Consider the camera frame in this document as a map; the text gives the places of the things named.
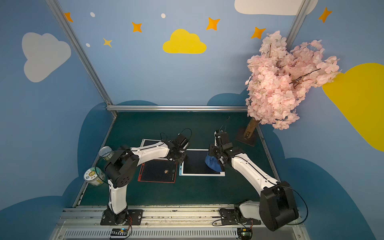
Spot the blue wiping cloth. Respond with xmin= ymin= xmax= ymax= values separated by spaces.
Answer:
xmin=205 ymin=155 xmax=222 ymax=172

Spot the white blue drawing tablet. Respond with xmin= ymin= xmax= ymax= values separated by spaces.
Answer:
xmin=179 ymin=149 xmax=225 ymax=177

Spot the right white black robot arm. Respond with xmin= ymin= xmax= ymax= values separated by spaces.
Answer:
xmin=209 ymin=144 xmax=299 ymax=231

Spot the dark square tree base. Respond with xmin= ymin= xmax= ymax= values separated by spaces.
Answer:
xmin=236 ymin=128 xmax=259 ymax=147

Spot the silver tin can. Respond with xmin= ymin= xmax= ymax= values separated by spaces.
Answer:
xmin=99 ymin=146 xmax=114 ymax=161

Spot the right small circuit board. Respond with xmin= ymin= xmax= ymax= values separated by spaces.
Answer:
xmin=237 ymin=228 xmax=252 ymax=240

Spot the small circuit board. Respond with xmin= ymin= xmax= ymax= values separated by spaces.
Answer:
xmin=109 ymin=228 xmax=128 ymax=240
xmin=237 ymin=228 xmax=252 ymax=240

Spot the pink cherry blossom tree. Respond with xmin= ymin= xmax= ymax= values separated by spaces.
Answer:
xmin=245 ymin=31 xmax=340 ymax=130

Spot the left small circuit board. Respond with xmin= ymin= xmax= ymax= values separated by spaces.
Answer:
xmin=109 ymin=228 xmax=128 ymax=240

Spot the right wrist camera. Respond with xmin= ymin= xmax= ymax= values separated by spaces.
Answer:
xmin=214 ymin=130 xmax=230 ymax=147

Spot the red frame drawing tablet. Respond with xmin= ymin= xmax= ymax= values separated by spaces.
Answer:
xmin=138 ymin=159 xmax=178 ymax=184

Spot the white frame drawing tablet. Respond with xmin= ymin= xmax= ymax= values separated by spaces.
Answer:
xmin=140 ymin=139 xmax=163 ymax=148

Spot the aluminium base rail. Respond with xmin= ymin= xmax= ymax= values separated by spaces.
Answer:
xmin=50 ymin=205 xmax=310 ymax=240

